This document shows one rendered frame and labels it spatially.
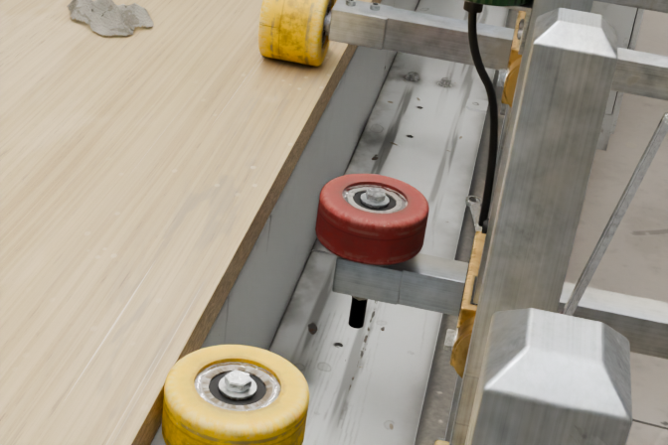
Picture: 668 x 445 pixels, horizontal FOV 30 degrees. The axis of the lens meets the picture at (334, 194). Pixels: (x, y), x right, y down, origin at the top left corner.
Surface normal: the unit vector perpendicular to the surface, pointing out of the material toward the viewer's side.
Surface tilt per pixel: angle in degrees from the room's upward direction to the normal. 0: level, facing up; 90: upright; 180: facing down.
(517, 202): 90
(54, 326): 0
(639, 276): 0
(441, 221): 0
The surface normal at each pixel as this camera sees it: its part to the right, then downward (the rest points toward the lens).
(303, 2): -0.08, -0.18
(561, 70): -0.19, 0.43
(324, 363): 0.12, -0.88
